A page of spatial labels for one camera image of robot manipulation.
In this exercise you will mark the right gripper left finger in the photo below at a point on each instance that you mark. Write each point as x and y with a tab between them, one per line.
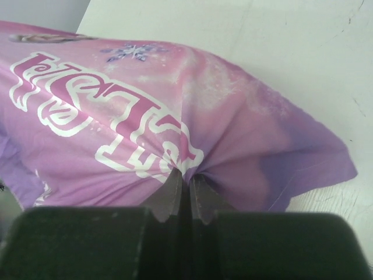
165	202

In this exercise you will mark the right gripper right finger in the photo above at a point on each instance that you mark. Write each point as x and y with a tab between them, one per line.
205	201

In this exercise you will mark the purple Elsa pillowcase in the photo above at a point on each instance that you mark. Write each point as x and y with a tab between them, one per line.
89	121

